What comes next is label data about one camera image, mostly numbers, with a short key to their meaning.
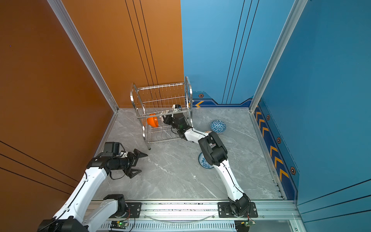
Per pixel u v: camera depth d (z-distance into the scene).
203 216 0.72
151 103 0.86
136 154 0.72
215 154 0.62
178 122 0.81
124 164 0.67
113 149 0.64
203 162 0.89
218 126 1.07
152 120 0.97
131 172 0.72
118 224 0.71
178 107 0.92
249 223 0.69
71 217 0.40
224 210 0.72
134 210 0.73
